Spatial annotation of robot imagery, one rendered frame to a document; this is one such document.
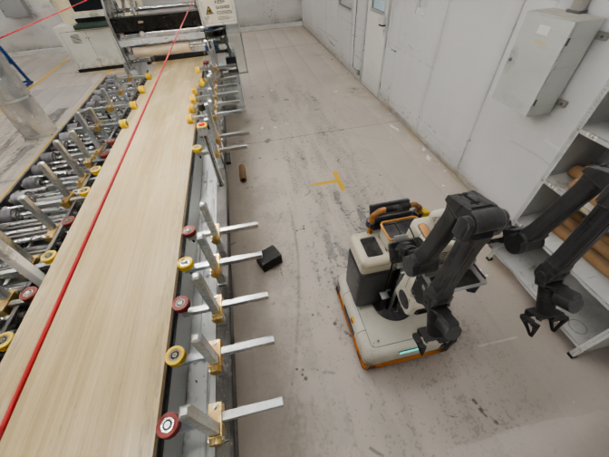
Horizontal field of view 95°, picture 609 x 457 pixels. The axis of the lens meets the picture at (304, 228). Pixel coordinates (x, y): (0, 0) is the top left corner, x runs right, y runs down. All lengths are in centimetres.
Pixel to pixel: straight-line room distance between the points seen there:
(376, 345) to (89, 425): 145
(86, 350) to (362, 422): 156
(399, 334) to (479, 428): 69
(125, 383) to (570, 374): 261
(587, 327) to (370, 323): 151
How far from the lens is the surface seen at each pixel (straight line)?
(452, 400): 230
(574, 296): 130
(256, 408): 131
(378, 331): 201
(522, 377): 255
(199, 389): 163
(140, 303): 162
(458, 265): 89
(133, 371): 146
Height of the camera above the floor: 210
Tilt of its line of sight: 46 degrees down
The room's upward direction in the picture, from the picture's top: 4 degrees counter-clockwise
